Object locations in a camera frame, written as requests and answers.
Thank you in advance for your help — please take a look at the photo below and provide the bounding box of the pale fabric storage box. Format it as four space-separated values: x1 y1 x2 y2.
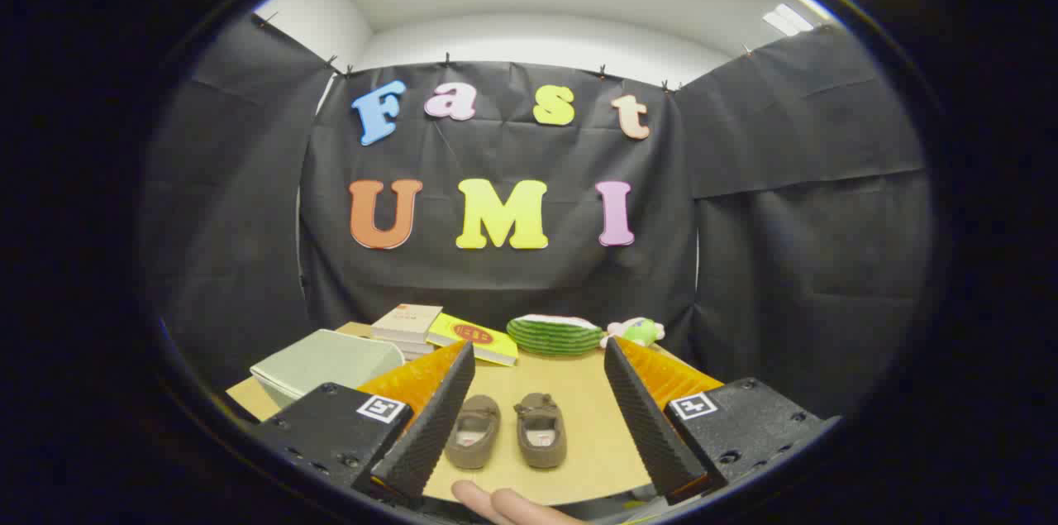
250 329 406 408

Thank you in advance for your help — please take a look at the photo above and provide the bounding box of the black backdrop cloth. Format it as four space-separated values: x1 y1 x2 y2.
145 12 935 418

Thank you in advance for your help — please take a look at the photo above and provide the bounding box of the beige book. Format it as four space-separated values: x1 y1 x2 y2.
370 303 444 344

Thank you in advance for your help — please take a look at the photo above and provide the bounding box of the watermelon slice plush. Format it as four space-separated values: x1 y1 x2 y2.
506 313 606 357

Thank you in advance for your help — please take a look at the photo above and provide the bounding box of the yellow book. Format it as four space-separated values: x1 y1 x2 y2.
426 313 520 366

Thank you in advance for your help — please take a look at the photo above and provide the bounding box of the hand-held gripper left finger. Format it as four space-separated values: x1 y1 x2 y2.
252 341 477 505

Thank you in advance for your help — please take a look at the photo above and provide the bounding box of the brown fuzzy shoe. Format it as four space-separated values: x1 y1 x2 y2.
445 394 502 470
514 393 569 470

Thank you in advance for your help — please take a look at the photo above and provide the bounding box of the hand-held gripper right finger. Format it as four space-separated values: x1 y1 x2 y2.
603 336 840 507

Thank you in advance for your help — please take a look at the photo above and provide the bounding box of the ceiling light panel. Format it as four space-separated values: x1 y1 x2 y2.
762 4 815 36

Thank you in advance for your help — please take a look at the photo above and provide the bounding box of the pink and green plush toy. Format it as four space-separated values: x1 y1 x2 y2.
599 317 665 349

